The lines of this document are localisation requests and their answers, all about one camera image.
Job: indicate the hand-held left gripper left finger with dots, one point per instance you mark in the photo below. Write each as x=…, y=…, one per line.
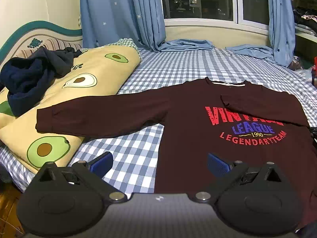
x=102, y=164

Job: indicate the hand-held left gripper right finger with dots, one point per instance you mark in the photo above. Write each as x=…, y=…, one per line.
x=217, y=166

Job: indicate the maroon printed sweatshirt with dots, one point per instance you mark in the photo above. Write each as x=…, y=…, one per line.
x=193, y=141

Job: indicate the shelf with folded clothes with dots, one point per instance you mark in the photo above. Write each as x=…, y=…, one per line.
x=305, y=14

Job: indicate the avocado print yellow pillow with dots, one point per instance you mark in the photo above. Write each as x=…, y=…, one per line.
x=81, y=79

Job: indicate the blue checked bed sheet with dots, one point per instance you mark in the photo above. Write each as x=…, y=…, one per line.
x=188, y=64

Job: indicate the navy blue garment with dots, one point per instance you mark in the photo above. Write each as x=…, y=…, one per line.
x=32, y=76

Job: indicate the green checked pillow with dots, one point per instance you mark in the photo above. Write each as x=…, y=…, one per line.
x=128, y=44

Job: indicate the clear plastic bag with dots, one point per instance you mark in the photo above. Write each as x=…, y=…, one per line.
x=301, y=67

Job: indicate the striped teal-edged headboard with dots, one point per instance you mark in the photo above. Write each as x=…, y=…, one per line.
x=27, y=38

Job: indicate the blue star curtain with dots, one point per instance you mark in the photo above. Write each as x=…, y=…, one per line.
x=279, y=19
x=118, y=14

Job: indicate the white-framed window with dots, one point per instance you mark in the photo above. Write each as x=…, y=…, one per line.
x=203, y=0

